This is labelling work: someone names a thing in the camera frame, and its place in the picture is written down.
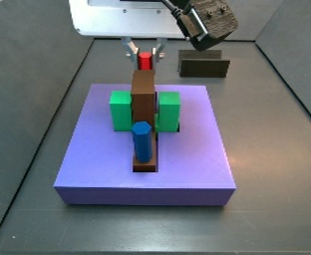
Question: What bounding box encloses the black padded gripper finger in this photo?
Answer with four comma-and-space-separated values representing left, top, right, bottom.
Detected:
152, 38, 167, 67

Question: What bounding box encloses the black camera cable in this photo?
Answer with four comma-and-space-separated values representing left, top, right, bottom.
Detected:
159, 0, 191, 22

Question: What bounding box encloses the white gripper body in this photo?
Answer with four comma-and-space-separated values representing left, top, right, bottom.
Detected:
69, 0, 183, 39

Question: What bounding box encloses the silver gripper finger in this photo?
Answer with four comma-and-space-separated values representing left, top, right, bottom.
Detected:
121, 37, 139, 62

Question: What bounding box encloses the green block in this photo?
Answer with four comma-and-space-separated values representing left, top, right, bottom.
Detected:
109, 91, 180, 132

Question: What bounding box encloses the brown bridge bar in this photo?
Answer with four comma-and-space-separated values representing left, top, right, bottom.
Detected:
132, 70, 156, 172

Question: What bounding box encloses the red hexagonal peg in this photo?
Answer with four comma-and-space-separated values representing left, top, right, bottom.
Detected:
139, 52, 154, 70

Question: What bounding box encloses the purple base board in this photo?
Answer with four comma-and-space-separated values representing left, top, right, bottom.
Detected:
55, 85, 235, 205

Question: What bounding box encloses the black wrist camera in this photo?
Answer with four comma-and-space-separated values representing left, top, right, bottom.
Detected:
178, 0, 238, 51

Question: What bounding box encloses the black angled bracket holder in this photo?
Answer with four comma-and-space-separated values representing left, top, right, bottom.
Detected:
178, 50, 230, 78

